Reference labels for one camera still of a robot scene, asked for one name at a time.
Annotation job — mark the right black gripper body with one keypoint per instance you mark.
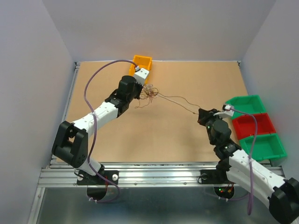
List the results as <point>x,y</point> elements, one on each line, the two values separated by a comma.
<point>210,122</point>

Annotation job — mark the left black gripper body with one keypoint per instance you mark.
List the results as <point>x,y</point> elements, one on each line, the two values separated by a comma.
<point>137,90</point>

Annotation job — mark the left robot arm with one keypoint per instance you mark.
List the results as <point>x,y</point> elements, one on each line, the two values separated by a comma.
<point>71,141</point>

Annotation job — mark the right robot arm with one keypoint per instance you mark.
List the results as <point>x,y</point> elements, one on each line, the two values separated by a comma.
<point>278,194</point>

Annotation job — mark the red plastic bin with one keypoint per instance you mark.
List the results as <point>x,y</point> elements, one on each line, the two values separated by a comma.
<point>245,126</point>

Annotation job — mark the far green plastic bin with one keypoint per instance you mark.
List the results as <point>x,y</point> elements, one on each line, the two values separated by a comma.
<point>251,104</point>

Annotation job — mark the green plastic bin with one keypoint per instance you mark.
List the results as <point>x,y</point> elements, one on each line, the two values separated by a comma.
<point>268,147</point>
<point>251,104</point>

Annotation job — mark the near green plastic bin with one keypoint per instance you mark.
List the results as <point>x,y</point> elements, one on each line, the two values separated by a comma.
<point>268,147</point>

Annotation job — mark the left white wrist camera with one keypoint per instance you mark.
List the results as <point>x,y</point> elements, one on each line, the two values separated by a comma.
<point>141,75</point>

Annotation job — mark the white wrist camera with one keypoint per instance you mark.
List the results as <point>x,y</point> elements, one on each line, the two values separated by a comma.
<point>227,111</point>
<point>141,75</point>

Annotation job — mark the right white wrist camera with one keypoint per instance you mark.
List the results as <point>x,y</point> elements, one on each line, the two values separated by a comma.
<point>227,111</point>

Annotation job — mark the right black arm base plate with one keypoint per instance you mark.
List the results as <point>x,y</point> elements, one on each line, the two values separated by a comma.
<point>212,176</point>

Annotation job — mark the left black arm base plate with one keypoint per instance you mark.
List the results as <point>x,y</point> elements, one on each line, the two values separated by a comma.
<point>84,179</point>

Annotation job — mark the aluminium mounting rail frame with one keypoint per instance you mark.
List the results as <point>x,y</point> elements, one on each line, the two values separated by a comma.
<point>131,175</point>

